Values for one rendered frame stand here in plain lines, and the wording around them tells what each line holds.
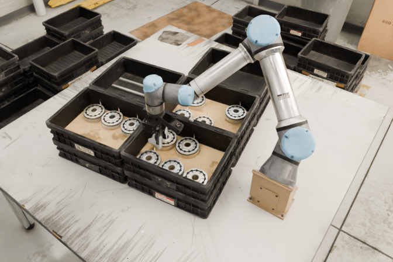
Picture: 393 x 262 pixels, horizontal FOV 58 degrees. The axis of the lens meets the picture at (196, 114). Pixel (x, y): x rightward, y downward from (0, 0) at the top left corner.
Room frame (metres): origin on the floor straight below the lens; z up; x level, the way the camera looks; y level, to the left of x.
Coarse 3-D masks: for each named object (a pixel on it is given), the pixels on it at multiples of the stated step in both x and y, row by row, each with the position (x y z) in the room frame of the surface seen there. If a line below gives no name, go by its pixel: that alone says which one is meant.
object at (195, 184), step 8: (184, 120) 1.15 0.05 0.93; (208, 128) 1.10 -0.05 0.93; (136, 136) 1.05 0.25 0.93; (232, 136) 1.05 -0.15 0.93; (128, 144) 1.01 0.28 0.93; (232, 144) 1.01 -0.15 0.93; (120, 152) 0.97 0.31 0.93; (128, 160) 0.94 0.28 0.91; (136, 160) 0.92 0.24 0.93; (144, 160) 0.92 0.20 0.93; (224, 160) 0.92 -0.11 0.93; (152, 168) 0.89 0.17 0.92; (160, 168) 0.88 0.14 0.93; (216, 168) 0.88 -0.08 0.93; (168, 176) 0.86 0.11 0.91; (176, 176) 0.84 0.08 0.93; (216, 176) 0.86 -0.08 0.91; (192, 184) 0.81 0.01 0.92; (200, 184) 0.81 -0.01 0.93; (208, 184) 0.81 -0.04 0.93
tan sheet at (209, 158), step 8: (152, 136) 1.15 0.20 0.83; (152, 144) 1.10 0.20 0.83; (200, 144) 1.10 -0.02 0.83; (160, 152) 1.05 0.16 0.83; (168, 152) 1.05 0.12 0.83; (200, 152) 1.05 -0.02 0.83; (208, 152) 1.05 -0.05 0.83; (216, 152) 1.05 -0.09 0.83; (184, 160) 1.01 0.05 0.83; (192, 160) 1.01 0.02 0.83; (200, 160) 1.01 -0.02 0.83; (208, 160) 1.01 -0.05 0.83; (216, 160) 1.01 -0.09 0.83; (184, 168) 0.96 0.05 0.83; (208, 168) 0.96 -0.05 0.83; (208, 176) 0.92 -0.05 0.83
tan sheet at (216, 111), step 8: (208, 104) 1.38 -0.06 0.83; (216, 104) 1.38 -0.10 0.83; (224, 104) 1.38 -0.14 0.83; (192, 112) 1.32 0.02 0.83; (200, 112) 1.32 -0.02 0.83; (208, 112) 1.32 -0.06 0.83; (216, 112) 1.32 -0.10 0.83; (224, 112) 1.32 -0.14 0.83; (216, 120) 1.26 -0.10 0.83; (224, 120) 1.26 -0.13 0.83; (224, 128) 1.20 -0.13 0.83; (232, 128) 1.20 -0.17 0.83
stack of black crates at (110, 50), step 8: (112, 32) 2.74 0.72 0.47; (96, 40) 2.60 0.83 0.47; (104, 40) 2.66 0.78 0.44; (112, 40) 2.73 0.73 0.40; (120, 40) 2.70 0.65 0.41; (128, 40) 2.64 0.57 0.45; (136, 40) 2.58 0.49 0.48; (96, 48) 2.58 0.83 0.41; (104, 48) 2.63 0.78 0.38; (112, 48) 2.63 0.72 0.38; (120, 48) 2.63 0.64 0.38; (128, 48) 2.49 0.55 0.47; (104, 56) 2.51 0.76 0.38; (112, 56) 2.35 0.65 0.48; (104, 64) 2.29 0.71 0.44
